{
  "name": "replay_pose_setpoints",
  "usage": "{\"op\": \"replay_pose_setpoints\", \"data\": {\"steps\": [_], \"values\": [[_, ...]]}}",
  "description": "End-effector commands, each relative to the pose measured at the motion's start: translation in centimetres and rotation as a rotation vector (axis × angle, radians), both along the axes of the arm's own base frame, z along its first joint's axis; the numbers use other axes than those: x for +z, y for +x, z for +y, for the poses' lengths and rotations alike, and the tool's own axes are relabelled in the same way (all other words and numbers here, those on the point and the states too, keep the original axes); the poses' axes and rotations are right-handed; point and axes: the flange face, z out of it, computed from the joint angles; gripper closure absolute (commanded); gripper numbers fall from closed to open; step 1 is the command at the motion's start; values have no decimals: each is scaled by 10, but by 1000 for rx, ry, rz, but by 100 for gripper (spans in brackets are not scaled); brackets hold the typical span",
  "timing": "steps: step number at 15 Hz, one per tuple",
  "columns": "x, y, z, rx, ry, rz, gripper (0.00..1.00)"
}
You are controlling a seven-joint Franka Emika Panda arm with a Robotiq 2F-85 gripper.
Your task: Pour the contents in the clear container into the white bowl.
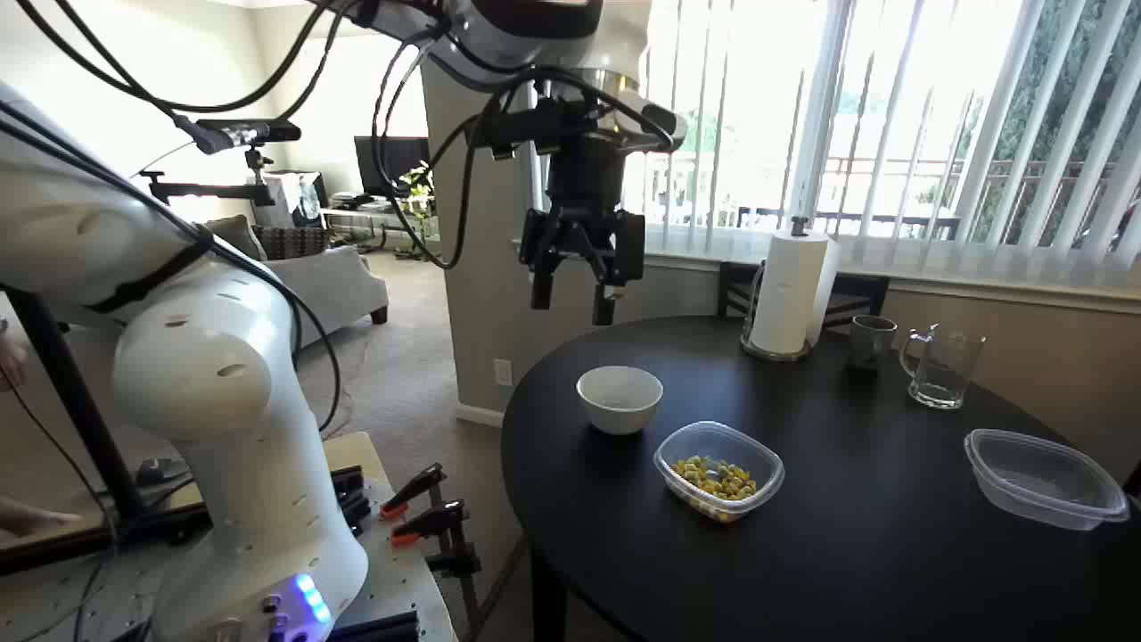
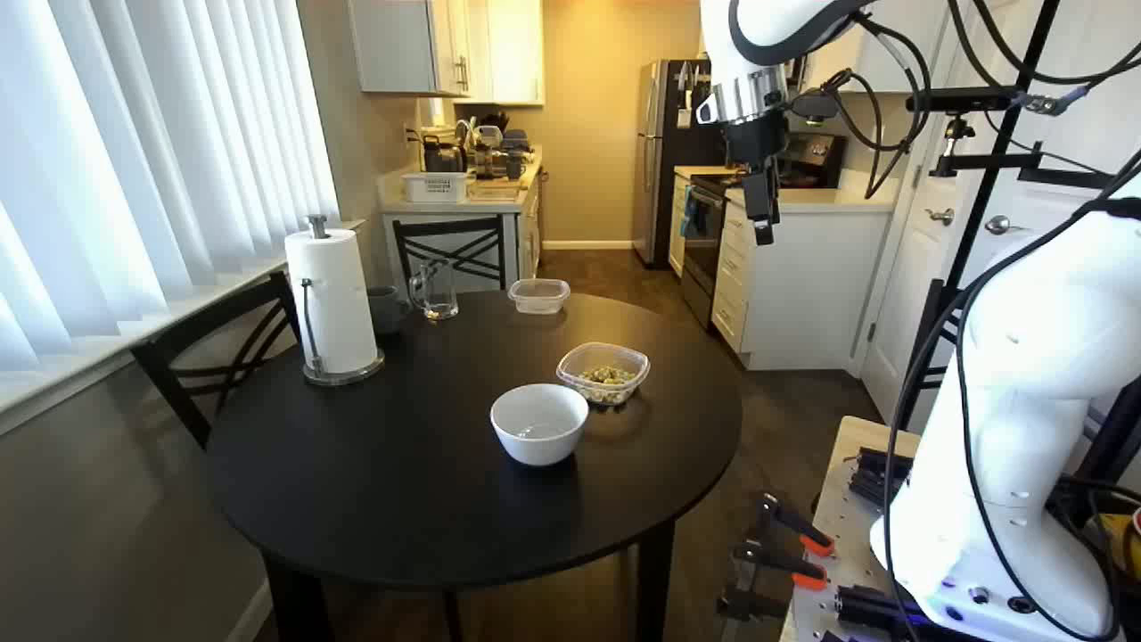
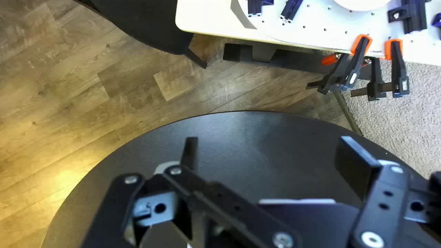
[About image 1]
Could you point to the white ceramic bowl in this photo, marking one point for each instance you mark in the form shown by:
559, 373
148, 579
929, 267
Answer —
620, 396

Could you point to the black red spring clamp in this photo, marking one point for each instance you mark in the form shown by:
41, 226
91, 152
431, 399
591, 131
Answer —
425, 478

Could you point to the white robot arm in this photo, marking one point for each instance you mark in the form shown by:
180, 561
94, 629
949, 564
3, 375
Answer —
205, 337

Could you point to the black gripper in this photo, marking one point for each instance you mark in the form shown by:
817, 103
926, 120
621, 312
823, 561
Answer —
587, 217

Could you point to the dark grey cup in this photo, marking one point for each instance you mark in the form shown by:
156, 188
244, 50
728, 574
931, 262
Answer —
871, 342

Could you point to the black tripod stand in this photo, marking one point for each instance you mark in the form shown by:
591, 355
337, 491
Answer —
123, 510

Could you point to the round black table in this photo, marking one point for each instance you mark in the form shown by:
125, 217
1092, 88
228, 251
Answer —
877, 537

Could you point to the clear glass mug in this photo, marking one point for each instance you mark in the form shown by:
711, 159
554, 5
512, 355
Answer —
941, 366

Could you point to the white vertical window blinds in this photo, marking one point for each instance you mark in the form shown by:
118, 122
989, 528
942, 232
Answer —
989, 122

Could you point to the white paper towel roll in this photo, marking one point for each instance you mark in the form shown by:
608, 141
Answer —
794, 289

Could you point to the clear plastic food container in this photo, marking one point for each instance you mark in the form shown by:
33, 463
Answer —
718, 469

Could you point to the clear plastic lid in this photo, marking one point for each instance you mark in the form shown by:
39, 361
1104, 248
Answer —
1042, 478

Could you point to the grey sofa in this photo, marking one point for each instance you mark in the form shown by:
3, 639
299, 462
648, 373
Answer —
331, 279

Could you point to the black television screen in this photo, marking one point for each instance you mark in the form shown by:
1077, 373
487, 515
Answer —
383, 161

